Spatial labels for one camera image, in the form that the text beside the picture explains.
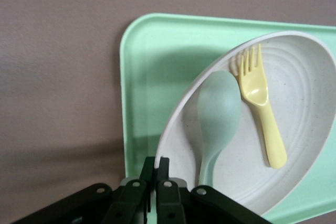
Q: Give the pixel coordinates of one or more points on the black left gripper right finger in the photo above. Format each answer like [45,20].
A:
[170,203]

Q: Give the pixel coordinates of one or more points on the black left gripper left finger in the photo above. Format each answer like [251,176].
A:
[131,203]

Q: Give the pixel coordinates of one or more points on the yellow plastic fork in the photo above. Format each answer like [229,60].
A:
[270,134]

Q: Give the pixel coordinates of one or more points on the round beige speckled plate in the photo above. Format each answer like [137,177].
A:
[296,103]

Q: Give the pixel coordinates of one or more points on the pale teal plastic spoon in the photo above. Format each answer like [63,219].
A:
[219,103]

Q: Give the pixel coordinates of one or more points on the light green plastic tray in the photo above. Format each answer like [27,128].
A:
[147,77]

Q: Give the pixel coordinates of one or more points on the brown table mat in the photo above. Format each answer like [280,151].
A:
[52,51]

